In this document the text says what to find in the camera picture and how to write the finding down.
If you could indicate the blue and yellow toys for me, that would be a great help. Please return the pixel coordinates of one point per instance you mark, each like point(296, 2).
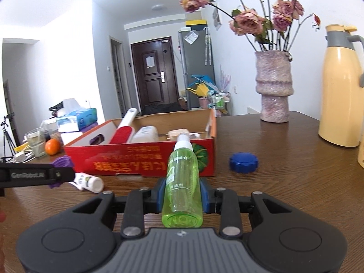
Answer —
point(202, 86)

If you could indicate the wall poster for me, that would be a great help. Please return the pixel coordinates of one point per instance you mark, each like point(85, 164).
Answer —
point(217, 18)

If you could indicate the green spray bottle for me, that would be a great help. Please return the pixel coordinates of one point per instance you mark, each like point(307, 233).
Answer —
point(182, 182)

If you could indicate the yellow bear mug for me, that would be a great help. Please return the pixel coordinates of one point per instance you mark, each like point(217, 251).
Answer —
point(361, 156)

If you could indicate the clear snack jar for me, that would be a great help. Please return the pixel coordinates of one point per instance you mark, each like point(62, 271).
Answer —
point(50, 129)

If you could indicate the small white yellow box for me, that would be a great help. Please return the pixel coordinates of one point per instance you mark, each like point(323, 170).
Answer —
point(177, 134)

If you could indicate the dried pink roses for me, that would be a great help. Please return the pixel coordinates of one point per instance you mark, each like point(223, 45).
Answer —
point(250, 20)

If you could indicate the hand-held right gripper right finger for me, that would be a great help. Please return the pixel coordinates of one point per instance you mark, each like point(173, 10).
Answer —
point(207, 196)

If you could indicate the clear cotton swab box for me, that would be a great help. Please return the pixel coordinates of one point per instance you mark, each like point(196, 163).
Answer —
point(145, 133)

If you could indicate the clear glass cup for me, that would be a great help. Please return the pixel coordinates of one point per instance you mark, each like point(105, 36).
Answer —
point(36, 143)

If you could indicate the dark brown door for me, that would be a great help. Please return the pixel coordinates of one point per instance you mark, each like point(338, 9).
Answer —
point(155, 74)

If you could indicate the blue cap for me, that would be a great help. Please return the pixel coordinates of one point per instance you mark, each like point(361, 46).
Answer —
point(243, 162)

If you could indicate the pink bin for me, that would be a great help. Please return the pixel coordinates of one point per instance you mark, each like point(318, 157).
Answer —
point(203, 103)

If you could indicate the black folding chair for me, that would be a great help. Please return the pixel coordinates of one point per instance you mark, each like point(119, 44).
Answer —
point(162, 109)

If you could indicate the red white lint brush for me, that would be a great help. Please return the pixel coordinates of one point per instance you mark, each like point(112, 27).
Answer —
point(121, 133)

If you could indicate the purple dried pampas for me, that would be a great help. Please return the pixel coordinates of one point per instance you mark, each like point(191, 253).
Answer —
point(225, 79)

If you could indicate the black tripod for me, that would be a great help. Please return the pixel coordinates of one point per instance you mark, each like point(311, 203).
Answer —
point(6, 136)

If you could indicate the white folded umbrella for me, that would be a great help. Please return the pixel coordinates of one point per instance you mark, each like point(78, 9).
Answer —
point(208, 47)

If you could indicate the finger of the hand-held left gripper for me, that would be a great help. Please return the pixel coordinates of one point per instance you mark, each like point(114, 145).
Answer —
point(66, 174)

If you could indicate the yellow packet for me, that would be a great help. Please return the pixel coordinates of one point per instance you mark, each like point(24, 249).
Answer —
point(21, 148)

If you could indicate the blue tissue pack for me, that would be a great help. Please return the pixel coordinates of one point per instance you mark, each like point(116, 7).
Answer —
point(78, 118)

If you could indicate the purple cap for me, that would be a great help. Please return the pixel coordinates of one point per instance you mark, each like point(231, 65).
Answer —
point(63, 161)

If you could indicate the grey refrigerator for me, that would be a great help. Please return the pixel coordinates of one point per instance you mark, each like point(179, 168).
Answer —
point(196, 59)

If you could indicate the orange tangerine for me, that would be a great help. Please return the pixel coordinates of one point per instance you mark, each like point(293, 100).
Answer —
point(52, 147)

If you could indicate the red cardboard box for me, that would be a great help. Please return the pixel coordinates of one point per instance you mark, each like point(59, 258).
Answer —
point(133, 159)

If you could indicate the pink stone vase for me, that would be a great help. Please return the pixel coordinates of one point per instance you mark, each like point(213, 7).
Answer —
point(274, 88)

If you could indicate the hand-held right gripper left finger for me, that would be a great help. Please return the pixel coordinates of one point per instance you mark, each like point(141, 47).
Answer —
point(159, 193)

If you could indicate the white tissue pack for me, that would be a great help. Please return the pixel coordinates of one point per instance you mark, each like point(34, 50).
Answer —
point(91, 127)

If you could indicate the person's left hand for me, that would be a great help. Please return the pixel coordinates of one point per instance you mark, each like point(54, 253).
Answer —
point(2, 216)

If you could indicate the yellow thermos jug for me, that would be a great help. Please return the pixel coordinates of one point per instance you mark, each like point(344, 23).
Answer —
point(341, 96)

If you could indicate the small white bottle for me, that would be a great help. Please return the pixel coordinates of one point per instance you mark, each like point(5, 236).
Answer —
point(90, 182)

